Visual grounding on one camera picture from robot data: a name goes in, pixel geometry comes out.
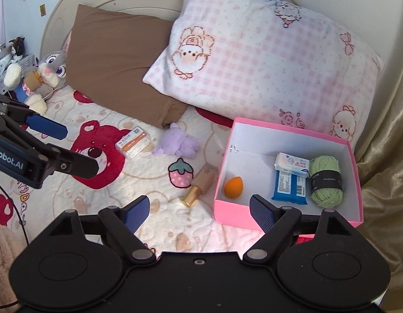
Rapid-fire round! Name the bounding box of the white tissue pack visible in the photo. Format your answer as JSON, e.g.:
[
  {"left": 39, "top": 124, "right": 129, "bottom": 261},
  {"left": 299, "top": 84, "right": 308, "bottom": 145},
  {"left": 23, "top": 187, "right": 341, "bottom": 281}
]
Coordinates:
[{"left": 274, "top": 153, "right": 310, "bottom": 178}]

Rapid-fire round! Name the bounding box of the green yarn ball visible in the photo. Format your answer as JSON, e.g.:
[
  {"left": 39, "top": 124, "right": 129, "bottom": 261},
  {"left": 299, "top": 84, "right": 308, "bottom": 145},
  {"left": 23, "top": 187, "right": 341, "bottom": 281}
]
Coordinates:
[{"left": 309, "top": 156, "right": 344, "bottom": 208}]

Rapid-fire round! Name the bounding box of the blue wet wipes packet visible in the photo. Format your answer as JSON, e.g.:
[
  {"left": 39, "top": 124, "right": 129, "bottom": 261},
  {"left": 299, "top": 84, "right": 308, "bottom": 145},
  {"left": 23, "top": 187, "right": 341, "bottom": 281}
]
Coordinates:
[{"left": 271, "top": 170, "right": 310, "bottom": 205}]

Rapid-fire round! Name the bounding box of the pink checked pillow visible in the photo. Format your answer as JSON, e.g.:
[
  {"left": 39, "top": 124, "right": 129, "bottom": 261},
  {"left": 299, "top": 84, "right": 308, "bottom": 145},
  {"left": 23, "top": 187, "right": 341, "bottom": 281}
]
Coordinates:
[{"left": 142, "top": 0, "right": 384, "bottom": 144}]

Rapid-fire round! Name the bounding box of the pink cardboard box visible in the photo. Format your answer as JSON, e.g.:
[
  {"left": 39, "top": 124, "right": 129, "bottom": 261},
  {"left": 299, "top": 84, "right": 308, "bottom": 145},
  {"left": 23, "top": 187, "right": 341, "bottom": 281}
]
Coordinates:
[{"left": 214, "top": 117, "right": 364, "bottom": 235}]

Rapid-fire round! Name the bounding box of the grey rabbit plush toy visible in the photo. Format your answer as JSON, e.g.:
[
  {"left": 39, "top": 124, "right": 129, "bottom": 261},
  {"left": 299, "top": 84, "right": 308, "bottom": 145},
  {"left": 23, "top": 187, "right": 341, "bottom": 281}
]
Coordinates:
[{"left": 4, "top": 47, "right": 70, "bottom": 116}]

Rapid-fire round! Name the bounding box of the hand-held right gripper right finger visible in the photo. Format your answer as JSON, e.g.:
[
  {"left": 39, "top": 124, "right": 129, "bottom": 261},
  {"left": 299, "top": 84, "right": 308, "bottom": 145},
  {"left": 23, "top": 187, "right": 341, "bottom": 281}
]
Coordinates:
[{"left": 242, "top": 195, "right": 352, "bottom": 263}]

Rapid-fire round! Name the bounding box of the cluttered bedside table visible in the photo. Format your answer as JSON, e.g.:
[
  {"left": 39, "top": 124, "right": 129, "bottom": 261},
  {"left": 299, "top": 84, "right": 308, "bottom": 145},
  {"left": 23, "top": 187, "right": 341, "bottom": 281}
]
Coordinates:
[{"left": 0, "top": 44, "right": 37, "bottom": 95}]

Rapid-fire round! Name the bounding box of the black white plush figure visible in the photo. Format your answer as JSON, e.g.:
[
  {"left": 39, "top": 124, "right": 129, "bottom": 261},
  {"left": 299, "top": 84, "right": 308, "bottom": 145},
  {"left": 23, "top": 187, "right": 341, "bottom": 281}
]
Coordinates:
[{"left": 7, "top": 37, "right": 26, "bottom": 63}]

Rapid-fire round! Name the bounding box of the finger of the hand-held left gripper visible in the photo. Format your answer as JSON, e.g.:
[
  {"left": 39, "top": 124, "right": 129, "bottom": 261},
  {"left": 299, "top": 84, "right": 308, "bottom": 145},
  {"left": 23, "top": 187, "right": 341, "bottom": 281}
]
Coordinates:
[
  {"left": 41, "top": 144, "right": 100, "bottom": 180},
  {"left": 0, "top": 91, "right": 69, "bottom": 140}
]

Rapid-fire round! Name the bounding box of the clear floss pick box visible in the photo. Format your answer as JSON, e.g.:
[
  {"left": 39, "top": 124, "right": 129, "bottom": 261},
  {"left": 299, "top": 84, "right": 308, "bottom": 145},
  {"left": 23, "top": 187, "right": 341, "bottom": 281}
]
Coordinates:
[{"left": 115, "top": 127, "right": 150, "bottom": 159}]

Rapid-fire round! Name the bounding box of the orange makeup sponge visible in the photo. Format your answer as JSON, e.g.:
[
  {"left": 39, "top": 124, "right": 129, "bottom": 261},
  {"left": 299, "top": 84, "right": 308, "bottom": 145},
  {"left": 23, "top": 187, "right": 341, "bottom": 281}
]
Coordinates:
[{"left": 223, "top": 176, "right": 244, "bottom": 199}]

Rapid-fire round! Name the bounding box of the person's fluffy clothing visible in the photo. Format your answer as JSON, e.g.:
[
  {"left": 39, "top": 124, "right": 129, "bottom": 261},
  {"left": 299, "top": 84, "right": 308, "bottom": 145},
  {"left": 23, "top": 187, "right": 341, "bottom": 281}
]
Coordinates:
[{"left": 0, "top": 223, "right": 27, "bottom": 313}]

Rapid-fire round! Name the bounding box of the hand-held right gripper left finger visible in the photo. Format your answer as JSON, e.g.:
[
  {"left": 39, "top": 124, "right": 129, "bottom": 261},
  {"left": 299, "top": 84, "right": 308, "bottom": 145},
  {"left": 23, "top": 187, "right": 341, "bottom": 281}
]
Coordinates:
[{"left": 46, "top": 195, "right": 158, "bottom": 264}]

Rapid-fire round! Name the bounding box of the gold foundation bottle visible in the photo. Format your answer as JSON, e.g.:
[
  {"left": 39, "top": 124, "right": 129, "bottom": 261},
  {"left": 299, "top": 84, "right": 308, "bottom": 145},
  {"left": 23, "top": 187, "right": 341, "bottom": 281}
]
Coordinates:
[{"left": 180, "top": 162, "right": 219, "bottom": 207}]

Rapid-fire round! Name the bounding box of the brown pillow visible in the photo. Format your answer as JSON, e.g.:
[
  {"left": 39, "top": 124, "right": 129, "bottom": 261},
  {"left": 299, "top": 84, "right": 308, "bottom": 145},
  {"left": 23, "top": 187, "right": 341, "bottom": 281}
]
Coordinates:
[{"left": 66, "top": 4, "right": 189, "bottom": 128}]

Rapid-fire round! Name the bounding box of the purple plush toy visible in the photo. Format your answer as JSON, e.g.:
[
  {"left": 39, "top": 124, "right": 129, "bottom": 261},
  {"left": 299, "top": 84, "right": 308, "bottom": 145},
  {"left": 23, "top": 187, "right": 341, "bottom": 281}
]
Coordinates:
[{"left": 152, "top": 123, "right": 200, "bottom": 158}]

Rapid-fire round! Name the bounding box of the gold curtain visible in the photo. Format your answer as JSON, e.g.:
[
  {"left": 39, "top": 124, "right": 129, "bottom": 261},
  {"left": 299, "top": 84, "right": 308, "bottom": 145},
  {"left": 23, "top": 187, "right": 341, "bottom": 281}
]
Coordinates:
[{"left": 353, "top": 55, "right": 403, "bottom": 313}]

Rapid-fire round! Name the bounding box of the printed bear blanket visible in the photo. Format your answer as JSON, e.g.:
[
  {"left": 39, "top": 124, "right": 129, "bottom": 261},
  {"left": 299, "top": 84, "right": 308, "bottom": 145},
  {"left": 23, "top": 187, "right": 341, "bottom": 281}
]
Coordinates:
[{"left": 0, "top": 88, "right": 270, "bottom": 255}]

